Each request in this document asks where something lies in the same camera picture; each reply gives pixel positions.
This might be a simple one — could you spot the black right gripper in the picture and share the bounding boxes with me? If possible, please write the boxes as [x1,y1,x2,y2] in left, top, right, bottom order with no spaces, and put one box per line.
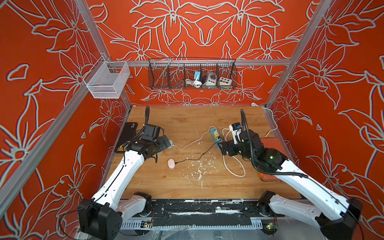
[216,138,256,164]

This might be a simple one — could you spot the pink earbuds case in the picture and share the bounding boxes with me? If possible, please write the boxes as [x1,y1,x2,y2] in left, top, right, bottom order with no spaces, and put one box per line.
[167,159,176,169]

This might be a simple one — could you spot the white charging cable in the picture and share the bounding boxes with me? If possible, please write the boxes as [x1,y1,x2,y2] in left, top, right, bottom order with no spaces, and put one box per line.
[171,126,216,151]

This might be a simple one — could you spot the black thin usb cable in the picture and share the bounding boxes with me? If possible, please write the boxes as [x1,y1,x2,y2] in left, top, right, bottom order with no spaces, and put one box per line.
[173,140,221,165]

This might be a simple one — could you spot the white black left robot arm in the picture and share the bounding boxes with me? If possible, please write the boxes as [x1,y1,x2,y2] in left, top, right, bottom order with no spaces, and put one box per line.
[77,107,172,240]

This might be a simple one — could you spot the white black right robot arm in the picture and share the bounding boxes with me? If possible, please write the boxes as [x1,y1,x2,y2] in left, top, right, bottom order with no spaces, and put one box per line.
[219,110,363,240]

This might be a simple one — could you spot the blue power strip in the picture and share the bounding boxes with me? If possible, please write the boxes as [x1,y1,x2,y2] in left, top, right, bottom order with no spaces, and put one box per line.
[210,127,222,150]

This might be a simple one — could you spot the black flat tool case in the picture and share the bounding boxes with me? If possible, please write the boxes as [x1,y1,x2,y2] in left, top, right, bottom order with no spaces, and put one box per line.
[114,122,138,154]

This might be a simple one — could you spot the red plastic toolbox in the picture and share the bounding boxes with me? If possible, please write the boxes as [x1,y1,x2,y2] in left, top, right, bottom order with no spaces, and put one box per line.
[257,137,290,183]

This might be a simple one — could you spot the white cube socket adapter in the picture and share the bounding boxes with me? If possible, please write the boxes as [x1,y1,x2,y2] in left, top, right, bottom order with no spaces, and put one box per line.
[219,77,233,89]

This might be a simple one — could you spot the white round socket adapter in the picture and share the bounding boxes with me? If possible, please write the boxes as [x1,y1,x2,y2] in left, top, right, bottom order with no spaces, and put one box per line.
[204,72,217,87]

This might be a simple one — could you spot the blue white charger in basket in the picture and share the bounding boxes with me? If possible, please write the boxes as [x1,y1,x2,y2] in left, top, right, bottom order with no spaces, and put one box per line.
[194,71,201,82]

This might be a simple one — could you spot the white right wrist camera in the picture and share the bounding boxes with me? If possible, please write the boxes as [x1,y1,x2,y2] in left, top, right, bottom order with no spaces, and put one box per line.
[229,123,242,145]

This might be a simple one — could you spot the white power strip cord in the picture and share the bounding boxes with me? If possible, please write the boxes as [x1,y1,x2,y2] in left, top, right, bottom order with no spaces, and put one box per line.
[221,103,278,178]

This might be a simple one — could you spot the black wire wall basket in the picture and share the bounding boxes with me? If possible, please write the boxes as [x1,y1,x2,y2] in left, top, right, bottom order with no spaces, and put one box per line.
[148,57,239,90]

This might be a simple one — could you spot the white mesh wall basket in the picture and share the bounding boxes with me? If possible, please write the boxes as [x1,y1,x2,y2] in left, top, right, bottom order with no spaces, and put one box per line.
[84,62,131,99]

